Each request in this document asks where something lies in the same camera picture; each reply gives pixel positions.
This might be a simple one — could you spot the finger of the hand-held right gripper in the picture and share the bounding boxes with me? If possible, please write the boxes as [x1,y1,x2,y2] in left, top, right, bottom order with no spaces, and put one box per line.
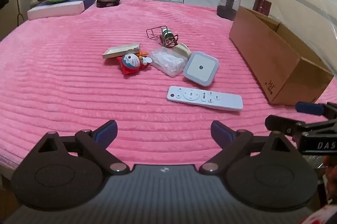
[295,101,337,119]
[265,114,316,137]

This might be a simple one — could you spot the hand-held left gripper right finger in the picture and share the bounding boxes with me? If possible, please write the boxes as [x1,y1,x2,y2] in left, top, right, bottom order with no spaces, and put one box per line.
[199,120,297,175]

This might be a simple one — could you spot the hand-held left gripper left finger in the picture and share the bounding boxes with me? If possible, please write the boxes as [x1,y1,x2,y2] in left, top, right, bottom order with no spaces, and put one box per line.
[34,120,130,175]

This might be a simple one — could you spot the white remote control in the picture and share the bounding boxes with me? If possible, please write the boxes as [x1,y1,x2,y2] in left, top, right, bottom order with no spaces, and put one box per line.
[166,85,243,112]

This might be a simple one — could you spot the brown cardboard box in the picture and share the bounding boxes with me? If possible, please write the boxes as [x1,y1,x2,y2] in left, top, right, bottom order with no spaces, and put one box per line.
[229,6,334,106]

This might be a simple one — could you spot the white square night light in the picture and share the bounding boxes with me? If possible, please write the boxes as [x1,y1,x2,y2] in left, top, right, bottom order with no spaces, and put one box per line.
[183,51,220,87]

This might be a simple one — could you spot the red blue cartoon toy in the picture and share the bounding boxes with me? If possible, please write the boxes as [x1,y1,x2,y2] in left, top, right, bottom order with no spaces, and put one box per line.
[120,52,153,74]

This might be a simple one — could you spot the beige box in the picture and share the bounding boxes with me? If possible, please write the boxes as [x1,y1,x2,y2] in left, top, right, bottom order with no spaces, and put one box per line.
[102,43,140,60]

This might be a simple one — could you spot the clear plastic bag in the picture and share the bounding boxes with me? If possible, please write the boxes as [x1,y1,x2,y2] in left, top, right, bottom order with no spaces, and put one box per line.
[148,47,186,78]

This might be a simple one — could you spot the white power plug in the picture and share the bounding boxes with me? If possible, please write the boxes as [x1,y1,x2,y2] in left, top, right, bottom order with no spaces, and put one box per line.
[172,43,192,59]

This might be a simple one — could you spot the metal spring coil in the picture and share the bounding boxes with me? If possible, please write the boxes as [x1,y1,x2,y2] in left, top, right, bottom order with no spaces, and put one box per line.
[158,34,180,48]

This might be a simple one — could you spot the metal wire rack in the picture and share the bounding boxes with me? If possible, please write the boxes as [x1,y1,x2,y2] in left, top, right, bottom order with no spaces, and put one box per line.
[146,26,169,40]

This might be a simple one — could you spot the green white small bottle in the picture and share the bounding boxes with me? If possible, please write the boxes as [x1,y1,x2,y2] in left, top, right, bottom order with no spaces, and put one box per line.
[160,27,174,39]

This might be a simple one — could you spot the person's right forearm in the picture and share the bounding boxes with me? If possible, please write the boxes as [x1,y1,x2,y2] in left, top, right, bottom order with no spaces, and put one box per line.
[303,203,337,224]

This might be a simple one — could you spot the person's right hand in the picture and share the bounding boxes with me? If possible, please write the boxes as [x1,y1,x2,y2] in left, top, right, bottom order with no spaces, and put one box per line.
[323,157,337,205]

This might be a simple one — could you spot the pink ribbed blanket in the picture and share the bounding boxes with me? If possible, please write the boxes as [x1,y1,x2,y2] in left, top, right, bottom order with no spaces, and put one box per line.
[0,0,337,170]

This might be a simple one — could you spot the plastic-wrapped headboard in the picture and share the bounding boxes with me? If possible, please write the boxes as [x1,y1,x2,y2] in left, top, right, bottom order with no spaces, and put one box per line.
[261,0,337,61]

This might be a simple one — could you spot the maroon metal container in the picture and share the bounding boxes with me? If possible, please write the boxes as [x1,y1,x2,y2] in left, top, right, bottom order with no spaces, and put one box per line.
[252,0,272,16]

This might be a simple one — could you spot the glass jar with dark contents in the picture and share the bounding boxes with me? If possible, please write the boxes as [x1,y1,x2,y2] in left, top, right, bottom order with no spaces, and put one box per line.
[217,0,241,21]

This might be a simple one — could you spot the white purple flat box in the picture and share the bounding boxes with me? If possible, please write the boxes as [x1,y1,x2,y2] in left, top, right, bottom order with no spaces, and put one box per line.
[27,0,96,21]

